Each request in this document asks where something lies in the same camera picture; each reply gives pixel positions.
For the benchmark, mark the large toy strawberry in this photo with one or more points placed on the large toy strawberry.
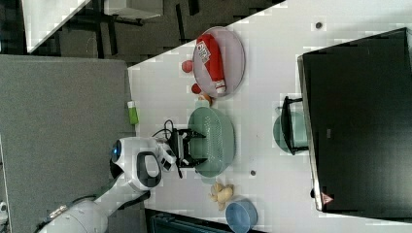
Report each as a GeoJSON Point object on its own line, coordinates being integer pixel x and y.
{"type": "Point", "coordinates": [187, 66]}

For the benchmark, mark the mint green strainer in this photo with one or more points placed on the mint green strainer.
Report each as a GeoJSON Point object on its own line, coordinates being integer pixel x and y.
{"type": "Point", "coordinates": [218, 143]}

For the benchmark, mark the grey round plate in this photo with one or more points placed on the grey round plate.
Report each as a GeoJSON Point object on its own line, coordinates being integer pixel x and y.
{"type": "Point", "coordinates": [233, 58]}

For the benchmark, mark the black toaster oven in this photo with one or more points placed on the black toaster oven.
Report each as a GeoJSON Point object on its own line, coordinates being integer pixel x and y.
{"type": "Point", "coordinates": [357, 108]}

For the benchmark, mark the red ketchup bottle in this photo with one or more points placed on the red ketchup bottle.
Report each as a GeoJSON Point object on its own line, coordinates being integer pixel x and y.
{"type": "Point", "coordinates": [209, 52]}

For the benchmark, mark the blue cup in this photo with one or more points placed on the blue cup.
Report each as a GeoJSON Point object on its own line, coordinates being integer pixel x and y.
{"type": "Point", "coordinates": [241, 216]}

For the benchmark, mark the mint green mug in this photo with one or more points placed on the mint green mug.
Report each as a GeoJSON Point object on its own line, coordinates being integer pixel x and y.
{"type": "Point", "coordinates": [298, 133]}

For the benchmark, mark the toy orange half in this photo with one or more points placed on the toy orange half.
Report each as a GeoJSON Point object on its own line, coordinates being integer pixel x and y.
{"type": "Point", "coordinates": [205, 99]}

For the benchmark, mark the green bottle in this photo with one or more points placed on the green bottle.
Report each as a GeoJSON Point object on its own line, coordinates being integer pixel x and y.
{"type": "Point", "coordinates": [132, 113]}

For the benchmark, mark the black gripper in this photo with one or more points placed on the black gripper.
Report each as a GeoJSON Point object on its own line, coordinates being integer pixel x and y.
{"type": "Point", "coordinates": [179, 144]}

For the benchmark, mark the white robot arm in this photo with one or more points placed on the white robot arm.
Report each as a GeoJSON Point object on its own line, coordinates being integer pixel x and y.
{"type": "Point", "coordinates": [142, 161]}

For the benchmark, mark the small toy strawberry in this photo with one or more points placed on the small toy strawberry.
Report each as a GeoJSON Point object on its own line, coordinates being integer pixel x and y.
{"type": "Point", "coordinates": [195, 88]}

